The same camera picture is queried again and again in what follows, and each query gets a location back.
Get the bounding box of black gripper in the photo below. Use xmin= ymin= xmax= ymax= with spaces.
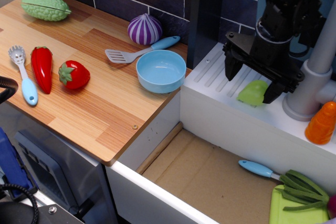
xmin=223 ymin=31 xmax=304 ymax=104

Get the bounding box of black curved tube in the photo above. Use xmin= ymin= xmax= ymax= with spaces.
xmin=0 ymin=76 xmax=18 ymax=103

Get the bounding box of light blue bowl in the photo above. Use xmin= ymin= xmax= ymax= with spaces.
xmin=136 ymin=50 xmax=186 ymax=94

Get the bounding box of green toy pear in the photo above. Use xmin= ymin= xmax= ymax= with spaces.
xmin=236 ymin=80 xmax=268 ymax=106

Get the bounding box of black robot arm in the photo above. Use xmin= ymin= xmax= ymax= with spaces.
xmin=223 ymin=0 xmax=322 ymax=104

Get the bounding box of blue clamp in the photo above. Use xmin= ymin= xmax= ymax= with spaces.
xmin=1 ymin=129 xmax=38 ymax=194

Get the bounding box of purple striped toy onion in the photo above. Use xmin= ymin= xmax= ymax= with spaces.
xmin=128 ymin=13 xmax=163 ymax=45

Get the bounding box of blue handled utensil in sink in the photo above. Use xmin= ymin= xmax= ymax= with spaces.
xmin=238 ymin=160 xmax=280 ymax=181

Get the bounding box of grey toy faucet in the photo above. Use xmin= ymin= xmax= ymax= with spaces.
xmin=282 ymin=4 xmax=335 ymax=121

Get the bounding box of grey spatula blue handle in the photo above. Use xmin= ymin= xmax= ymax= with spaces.
xmin=105 ymin=36 xmax=181 ymax=64

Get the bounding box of green toy bitter gourd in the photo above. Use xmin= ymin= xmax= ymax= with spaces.
xmin=20 ymin=0 xmax=71 ymax=22

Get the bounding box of grey pasta spoon blue handle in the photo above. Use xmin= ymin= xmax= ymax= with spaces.
xmin=8 ymin=45 xmax=38 ymax=106

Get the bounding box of grey toy oven door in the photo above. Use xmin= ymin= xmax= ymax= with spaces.
xmin=15 ymin=130 xmax=105 ymax=223

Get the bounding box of lime green cutting board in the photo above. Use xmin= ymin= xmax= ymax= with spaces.
xmin=269 ymin=185 xmax=329 ymax=224

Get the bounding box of pink toy item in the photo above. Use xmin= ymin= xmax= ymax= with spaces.
xmin=327 ymin=195 xmax=336 ymax=219

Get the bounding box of black cable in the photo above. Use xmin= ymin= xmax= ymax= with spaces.
xmin=0 ymin=183 xmax=39 ymax=224

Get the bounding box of orange toy carrot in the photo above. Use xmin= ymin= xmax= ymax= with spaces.
xmin=304 ymin=101 xmax=335 ymax=145

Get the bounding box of red toy chili pepper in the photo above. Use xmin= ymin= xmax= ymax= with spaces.
xmin=30 ymin=47 xmax=53 ymax=94

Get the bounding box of light blue panel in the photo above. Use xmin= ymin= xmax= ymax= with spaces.
xmin=290 ymin=0 xmax=334 ymax=61

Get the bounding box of red toy strawberry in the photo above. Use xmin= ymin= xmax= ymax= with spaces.
xmin=58 ymin=60 xmax=91 ymax=89

